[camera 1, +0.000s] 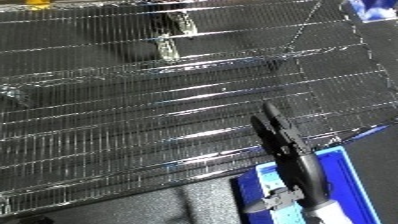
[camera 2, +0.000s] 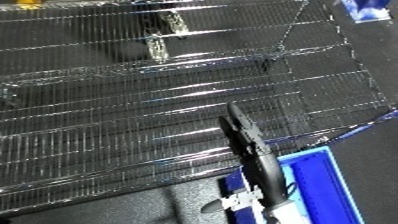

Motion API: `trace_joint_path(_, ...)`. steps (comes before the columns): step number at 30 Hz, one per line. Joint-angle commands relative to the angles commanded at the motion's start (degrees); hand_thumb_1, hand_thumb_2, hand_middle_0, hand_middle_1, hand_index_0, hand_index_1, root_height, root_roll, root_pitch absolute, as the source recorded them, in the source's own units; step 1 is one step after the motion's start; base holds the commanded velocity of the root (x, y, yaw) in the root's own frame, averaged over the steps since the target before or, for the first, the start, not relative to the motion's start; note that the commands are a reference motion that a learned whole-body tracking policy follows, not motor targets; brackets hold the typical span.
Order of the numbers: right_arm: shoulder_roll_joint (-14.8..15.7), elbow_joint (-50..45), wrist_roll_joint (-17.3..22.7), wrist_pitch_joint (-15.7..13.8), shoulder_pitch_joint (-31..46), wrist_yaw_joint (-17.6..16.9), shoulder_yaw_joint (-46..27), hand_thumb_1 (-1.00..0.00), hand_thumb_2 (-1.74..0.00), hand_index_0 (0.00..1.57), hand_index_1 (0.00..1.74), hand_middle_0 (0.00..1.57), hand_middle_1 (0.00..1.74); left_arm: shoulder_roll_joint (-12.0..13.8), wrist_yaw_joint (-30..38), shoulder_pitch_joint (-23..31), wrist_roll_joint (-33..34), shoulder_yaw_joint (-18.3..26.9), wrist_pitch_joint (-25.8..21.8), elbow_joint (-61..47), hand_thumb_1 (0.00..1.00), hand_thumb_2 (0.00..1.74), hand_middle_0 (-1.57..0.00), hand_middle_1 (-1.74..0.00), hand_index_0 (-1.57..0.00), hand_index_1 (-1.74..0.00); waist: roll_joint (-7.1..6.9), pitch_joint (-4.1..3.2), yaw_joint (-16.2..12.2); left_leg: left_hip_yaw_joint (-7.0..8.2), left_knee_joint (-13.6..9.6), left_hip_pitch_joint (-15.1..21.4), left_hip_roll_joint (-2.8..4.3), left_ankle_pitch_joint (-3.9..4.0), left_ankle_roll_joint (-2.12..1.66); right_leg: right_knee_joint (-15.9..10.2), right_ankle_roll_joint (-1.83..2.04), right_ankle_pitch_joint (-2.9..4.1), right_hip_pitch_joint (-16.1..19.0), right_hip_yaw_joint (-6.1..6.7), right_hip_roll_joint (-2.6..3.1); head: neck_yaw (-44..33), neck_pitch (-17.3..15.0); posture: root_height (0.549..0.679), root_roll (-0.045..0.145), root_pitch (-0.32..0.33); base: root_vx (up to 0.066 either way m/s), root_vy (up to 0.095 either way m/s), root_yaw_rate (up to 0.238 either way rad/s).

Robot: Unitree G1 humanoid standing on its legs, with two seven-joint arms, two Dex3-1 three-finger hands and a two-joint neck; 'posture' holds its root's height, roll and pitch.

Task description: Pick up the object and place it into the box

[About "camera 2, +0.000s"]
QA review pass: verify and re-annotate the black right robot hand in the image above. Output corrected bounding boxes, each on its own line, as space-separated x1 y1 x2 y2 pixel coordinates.
199 102 295 215

